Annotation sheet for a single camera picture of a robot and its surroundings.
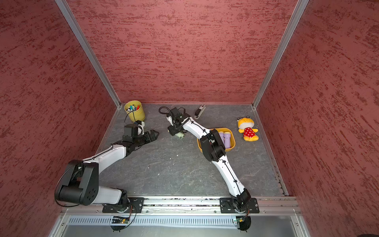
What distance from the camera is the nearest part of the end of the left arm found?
691 millimetres

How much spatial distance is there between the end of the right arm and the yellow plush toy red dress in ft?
1.46

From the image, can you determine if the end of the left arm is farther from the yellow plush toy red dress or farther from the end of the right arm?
the yellow plush toy red dress

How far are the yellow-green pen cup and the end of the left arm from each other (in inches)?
8.9

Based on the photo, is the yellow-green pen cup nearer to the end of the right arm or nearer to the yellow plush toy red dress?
the end of the right arm

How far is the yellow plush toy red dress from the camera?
97 cm

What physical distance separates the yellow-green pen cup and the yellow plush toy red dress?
0.71m

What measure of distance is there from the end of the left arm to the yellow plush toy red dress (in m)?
0.60

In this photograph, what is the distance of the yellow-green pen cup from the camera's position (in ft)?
3.27

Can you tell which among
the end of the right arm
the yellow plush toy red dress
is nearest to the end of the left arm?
the end of the right arm

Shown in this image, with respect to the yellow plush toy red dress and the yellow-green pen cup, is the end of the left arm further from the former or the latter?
the yellow plush toy red dress

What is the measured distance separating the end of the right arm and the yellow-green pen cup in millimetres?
240

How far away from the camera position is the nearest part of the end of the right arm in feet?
2.53
